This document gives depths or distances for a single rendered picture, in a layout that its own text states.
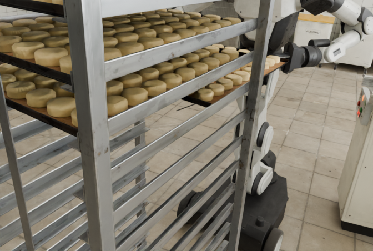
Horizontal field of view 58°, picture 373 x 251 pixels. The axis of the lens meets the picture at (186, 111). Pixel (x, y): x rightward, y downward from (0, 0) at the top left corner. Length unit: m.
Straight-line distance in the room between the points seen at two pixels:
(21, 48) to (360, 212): 2.01
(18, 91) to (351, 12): 1.34
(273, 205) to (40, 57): 1.76
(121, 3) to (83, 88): 0.14
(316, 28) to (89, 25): 5.20
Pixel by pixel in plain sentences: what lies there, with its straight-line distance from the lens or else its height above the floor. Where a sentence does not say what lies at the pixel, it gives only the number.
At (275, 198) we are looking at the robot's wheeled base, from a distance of 2.16.
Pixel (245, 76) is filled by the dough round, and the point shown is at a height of 1.15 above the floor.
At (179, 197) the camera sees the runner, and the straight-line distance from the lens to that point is 0.81.
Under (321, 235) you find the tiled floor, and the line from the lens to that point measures 2.28.
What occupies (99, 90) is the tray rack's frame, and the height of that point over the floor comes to 1.31.
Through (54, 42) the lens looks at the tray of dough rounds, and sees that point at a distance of 0.63.
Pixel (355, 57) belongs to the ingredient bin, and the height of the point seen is 0.24.
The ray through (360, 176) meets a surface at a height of 0.41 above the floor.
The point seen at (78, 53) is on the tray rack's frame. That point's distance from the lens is 0.43.
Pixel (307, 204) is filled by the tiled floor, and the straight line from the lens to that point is 2.48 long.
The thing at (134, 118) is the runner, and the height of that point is 1.23.
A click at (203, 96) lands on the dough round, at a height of 1.15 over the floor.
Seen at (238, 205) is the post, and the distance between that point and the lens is 1.20.
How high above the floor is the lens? 1.47
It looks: 25 degrees down
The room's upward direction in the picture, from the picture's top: 3 degrees clockwise
